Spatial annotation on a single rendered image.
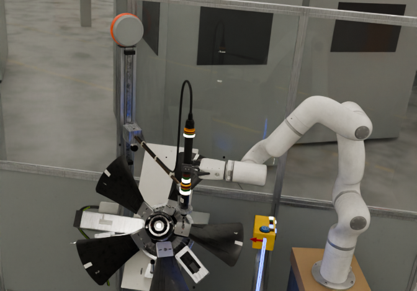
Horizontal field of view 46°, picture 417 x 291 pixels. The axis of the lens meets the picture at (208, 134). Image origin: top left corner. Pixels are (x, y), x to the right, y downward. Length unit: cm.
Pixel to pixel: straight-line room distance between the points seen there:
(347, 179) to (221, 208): 106
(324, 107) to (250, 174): 38
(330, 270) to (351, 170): 49
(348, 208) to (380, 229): 98
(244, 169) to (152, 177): 63
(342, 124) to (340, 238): 53
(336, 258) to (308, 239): 79
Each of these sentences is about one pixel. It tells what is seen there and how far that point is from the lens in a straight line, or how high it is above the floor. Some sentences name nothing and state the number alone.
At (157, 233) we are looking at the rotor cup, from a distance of 207.
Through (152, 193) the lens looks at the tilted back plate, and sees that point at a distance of 239.
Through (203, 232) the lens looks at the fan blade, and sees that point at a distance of 211.
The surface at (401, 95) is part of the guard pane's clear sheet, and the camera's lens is 267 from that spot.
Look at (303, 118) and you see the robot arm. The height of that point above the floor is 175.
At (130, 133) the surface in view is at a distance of 248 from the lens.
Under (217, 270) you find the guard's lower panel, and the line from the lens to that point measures 313.
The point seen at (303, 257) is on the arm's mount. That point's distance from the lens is 238.
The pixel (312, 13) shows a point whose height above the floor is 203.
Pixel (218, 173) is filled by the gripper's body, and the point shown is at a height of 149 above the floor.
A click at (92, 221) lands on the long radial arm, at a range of 231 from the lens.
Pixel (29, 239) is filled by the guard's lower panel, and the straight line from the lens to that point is 335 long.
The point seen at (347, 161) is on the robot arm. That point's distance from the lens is 196.
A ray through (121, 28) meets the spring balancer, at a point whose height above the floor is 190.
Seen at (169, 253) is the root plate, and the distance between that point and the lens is 214.
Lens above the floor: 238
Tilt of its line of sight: 23 degrees down
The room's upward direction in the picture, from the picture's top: 5 degrees clockwise
